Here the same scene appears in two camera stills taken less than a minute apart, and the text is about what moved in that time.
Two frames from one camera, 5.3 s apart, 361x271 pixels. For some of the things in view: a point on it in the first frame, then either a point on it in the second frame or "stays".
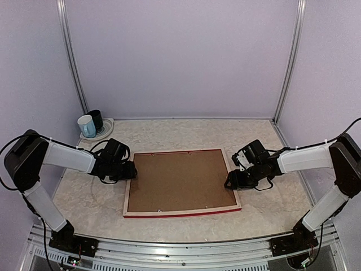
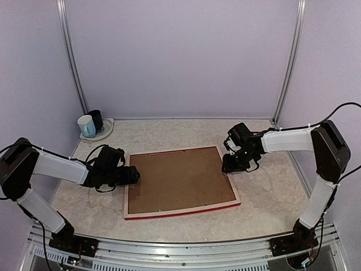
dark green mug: (97, 117) stays
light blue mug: (87, 126) stays
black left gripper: (131, 172) to (127, 179)
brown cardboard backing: (168, 180) stays
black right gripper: (233, 175) to (229, 166)
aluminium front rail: (253, 255) stays
